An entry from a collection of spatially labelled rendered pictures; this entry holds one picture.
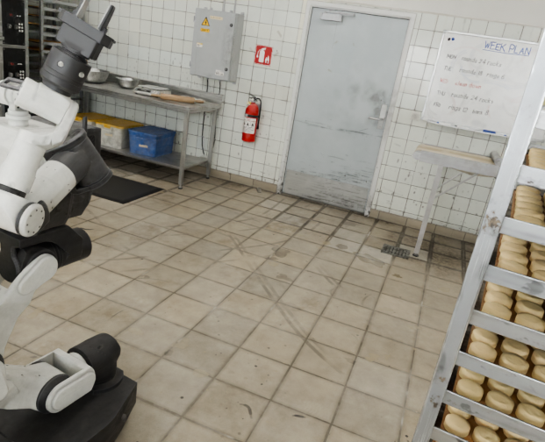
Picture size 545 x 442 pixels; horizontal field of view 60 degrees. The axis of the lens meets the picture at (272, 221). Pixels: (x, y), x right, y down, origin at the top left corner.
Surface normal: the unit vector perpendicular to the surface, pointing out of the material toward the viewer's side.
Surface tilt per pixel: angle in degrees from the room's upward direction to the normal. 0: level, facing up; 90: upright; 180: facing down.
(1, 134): 45
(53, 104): 92
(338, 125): 90
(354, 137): 90
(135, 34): 90
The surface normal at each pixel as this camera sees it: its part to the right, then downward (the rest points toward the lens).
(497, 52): -0.35, 0.26
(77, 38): 0.07, 0.22
